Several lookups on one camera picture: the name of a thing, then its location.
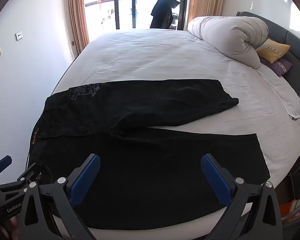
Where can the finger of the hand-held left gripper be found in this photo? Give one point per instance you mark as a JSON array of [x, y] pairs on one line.
[[2, 163], [18, 181]]

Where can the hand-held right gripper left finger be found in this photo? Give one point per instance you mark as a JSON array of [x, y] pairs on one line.
[[86, 177]]

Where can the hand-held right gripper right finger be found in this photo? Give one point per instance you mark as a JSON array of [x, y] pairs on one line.
[[215, 177]]

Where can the black pants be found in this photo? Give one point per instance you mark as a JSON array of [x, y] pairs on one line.
[[140, 105]]

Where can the striped colourful cloth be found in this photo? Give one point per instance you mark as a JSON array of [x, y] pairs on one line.
[[297, 206]]

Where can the white folded towel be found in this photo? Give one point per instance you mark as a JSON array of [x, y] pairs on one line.
[[287, 97]]

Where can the purple patterned pillow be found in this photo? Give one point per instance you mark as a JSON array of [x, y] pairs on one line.
[[280, 67]]

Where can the white sheeted bed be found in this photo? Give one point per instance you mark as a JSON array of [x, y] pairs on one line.
[[152, 55]]

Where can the yellow patterned pillow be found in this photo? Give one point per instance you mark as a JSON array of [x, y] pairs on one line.
[[272, 50]]

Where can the rolled white duvet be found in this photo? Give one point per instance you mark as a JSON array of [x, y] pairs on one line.
[[230, 35]]

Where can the grey upholstered headboard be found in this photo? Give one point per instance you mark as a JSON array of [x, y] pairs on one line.
[[296, 45]]

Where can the black hanging garment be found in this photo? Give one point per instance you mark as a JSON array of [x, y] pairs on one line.
[[162, 10]]

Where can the black framed glass door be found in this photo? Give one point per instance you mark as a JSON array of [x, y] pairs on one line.
[[133, 2]]

